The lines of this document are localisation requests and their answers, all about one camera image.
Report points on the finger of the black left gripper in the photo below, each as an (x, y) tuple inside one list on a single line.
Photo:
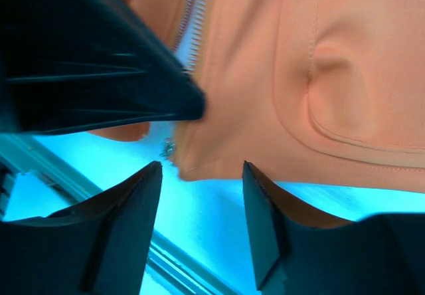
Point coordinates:
[(77, 65)]

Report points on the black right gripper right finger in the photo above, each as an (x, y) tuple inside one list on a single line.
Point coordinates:
[(297, 248)]

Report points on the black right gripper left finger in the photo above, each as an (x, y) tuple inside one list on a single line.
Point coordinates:
[(98, 246)]

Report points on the orange jacket with pink lining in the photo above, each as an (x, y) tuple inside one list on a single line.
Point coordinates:
[(310, 91)]

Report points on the aluminium table edge rail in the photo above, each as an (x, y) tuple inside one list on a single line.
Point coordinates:
[(171, 266)]

